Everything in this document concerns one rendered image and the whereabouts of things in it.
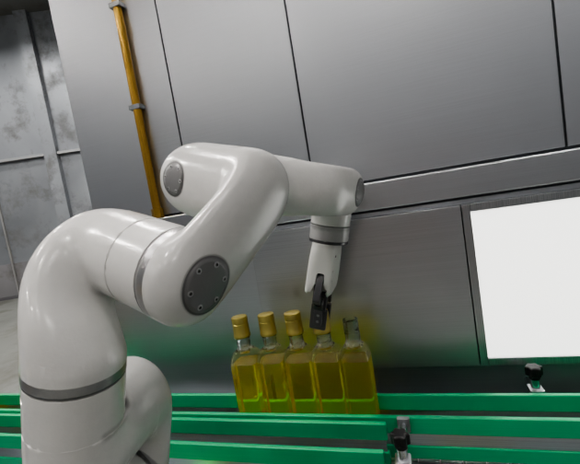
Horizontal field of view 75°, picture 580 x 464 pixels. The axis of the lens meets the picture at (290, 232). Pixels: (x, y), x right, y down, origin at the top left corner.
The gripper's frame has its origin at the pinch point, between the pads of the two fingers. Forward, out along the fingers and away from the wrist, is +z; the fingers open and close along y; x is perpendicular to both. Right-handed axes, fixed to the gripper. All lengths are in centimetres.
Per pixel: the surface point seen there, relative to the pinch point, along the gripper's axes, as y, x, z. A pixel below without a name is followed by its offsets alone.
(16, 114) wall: -667, -924, -106
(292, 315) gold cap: 1.5, -5.4, 0.5
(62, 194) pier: -681, -797, 81
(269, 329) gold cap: 1.2, -10.0, 4.5
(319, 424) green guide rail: 6.2, 2.9, 19.0
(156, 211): -13, -47, -14
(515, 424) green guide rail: 4.3, 35.3, 10.9
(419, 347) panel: -12.0, 20.3, 7.7
